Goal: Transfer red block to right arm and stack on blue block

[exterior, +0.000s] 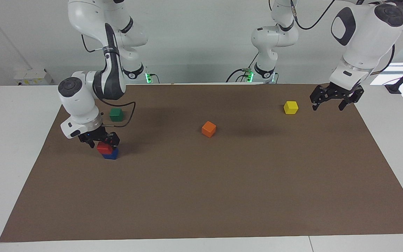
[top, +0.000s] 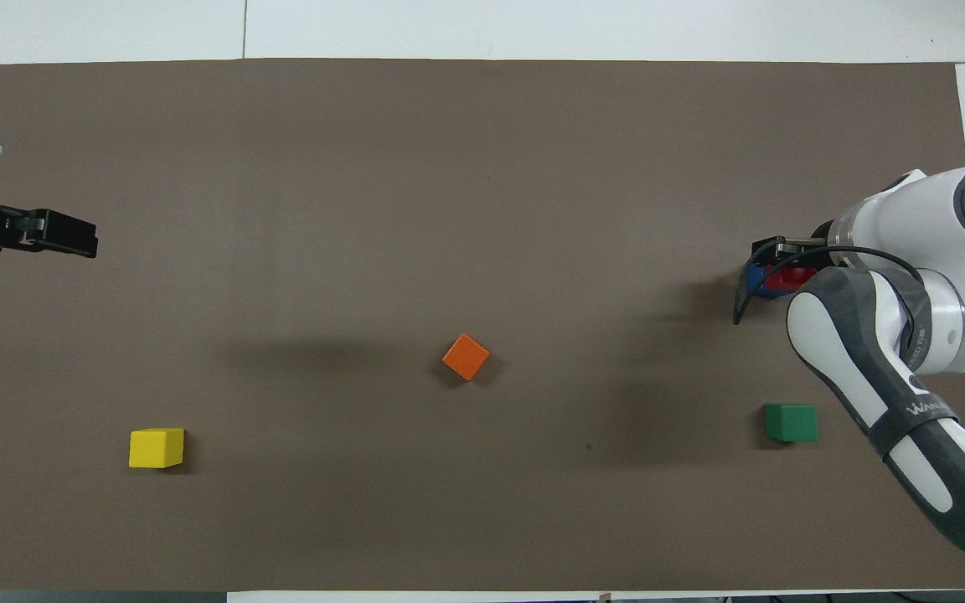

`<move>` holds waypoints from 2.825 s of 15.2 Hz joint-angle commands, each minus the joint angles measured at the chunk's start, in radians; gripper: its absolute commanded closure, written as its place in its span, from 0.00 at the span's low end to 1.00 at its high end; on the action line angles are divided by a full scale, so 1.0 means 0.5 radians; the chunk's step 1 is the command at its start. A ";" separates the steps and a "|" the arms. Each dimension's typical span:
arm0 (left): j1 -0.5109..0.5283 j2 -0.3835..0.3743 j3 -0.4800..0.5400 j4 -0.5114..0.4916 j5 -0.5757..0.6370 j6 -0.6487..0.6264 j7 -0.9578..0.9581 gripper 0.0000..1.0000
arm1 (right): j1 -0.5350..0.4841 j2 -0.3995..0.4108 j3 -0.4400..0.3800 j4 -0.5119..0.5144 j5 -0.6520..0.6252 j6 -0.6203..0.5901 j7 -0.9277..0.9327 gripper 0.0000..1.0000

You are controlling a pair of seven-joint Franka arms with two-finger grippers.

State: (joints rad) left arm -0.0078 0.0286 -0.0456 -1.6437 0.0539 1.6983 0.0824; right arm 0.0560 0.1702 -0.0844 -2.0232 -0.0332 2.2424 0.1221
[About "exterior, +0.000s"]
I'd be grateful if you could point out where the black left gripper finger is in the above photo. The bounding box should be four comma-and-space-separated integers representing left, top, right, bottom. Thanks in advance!
338, 87, 365, 111
310, 85, 332, 111

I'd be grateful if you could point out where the red wooden block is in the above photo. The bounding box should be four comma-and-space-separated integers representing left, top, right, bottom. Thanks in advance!
97, 142, 114, 155

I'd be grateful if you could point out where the blue wooden block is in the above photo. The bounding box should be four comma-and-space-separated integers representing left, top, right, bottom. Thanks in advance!
102, 148, 119, 160

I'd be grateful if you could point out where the green wooden block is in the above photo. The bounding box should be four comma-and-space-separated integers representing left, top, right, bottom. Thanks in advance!
109, 108, 124, 122

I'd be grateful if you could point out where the yellow wooden block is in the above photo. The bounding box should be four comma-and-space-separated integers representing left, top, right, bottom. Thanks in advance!
284, 101, 299, 115

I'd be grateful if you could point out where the orange wooden block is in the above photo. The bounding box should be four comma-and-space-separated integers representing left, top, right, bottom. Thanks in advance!
201, 121, 217, 138

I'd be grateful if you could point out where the brown table mat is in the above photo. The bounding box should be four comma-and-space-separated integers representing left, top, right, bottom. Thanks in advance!
0, 83, 403, 243

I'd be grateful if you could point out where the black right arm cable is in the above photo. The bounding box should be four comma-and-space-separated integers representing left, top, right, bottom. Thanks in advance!
82, 33, 136, 127

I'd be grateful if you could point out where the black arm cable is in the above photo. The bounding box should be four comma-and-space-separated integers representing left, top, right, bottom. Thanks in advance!
291, 0, 403, 75
82, 33, 136, 127

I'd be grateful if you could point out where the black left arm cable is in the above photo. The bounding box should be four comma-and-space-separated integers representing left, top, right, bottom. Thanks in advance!
291, 0, 403, 75

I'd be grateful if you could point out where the white wall box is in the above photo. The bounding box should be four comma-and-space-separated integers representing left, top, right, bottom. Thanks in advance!
14, 68, 53, 86

